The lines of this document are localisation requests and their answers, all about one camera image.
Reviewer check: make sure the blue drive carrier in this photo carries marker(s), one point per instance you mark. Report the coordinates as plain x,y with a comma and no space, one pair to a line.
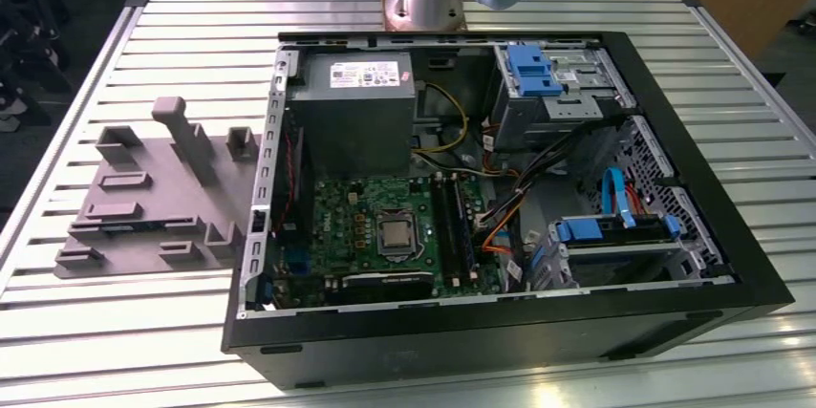
529,73

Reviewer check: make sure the silver drive cage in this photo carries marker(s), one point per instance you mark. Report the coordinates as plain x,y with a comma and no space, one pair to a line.
573,107

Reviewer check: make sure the black open PC case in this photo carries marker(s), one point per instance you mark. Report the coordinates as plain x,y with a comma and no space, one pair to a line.
509,346

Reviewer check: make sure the grey power supply unit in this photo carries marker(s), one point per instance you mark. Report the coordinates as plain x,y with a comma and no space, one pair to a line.
357,131

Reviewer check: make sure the green motherboard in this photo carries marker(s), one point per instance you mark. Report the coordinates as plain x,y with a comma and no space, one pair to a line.
337,236

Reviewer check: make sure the black graphics card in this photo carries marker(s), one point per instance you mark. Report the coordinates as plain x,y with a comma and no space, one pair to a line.
382,284

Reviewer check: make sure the CPU socket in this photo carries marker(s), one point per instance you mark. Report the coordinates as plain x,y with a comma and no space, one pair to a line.
377,250

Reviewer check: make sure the grey parts rack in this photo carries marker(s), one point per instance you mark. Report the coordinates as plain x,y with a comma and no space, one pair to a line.
158,178

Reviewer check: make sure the black RAM slot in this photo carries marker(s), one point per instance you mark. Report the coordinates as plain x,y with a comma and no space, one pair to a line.
442,226

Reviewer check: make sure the hard disk in blue carrier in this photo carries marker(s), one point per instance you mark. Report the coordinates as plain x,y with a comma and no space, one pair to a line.
580,230

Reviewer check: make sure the green RAM stick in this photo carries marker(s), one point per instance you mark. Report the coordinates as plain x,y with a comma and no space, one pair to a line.
466,236

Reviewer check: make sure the silver CPU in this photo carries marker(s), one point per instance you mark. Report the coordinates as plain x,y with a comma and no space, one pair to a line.
396,234

